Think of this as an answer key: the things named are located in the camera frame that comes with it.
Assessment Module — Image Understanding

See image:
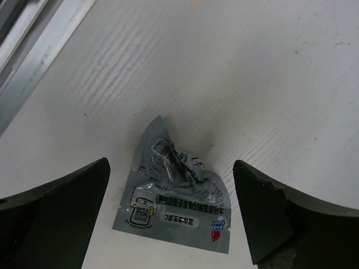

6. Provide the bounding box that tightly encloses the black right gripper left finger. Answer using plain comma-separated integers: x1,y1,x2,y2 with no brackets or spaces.
1,158,110,268

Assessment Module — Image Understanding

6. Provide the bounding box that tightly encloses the aluminium front rail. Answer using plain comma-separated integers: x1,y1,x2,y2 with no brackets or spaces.
1,0,95,132

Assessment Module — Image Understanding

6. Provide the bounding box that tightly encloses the grey snack packet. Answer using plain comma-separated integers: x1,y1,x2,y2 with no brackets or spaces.
113,117,231,254

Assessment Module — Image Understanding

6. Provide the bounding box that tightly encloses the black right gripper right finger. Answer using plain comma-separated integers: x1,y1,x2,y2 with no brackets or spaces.
233,160,358,268

